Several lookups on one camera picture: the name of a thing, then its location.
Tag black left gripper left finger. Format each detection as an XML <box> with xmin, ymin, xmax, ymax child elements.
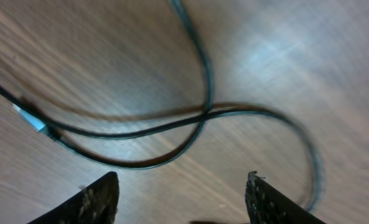
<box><xmin>29</xmin><ymin>172</ymin><xmax>119</xmax><ymax>224</ymax></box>

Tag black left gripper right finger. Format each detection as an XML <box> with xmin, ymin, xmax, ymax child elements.
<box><xmin>245</xmin><ymin>171</ymin><xmax>324</xmax><ymax>224</ymax></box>

